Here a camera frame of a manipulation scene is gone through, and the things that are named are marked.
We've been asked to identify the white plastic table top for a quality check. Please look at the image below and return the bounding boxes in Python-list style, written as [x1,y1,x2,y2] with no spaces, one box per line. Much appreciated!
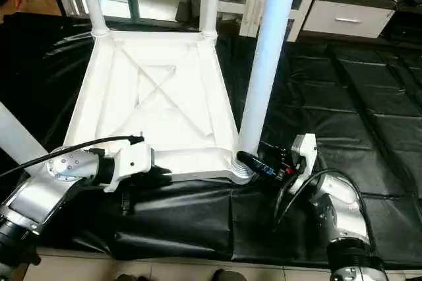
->
[63,28,256,186]

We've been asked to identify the black work mat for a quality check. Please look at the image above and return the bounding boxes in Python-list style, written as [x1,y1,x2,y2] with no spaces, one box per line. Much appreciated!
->
[0,12,422,268]

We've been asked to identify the black left robot foot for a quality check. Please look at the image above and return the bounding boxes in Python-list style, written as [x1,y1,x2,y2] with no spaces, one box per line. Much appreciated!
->
[112,274,147,281]

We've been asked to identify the black robot foot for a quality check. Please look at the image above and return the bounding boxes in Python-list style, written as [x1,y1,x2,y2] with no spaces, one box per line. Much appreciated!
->
[211,269,248,281]
[112,274,147,281]

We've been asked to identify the black right robot foot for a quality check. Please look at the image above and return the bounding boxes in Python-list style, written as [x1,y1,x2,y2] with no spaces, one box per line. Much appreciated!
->
[211,269,248,281]

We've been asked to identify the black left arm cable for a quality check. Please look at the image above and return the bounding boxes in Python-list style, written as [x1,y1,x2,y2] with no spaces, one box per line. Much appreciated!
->
[0,135,144,179]

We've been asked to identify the white drawer unit with handle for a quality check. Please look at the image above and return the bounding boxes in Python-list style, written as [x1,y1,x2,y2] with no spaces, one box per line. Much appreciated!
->
[303,0,396,39]

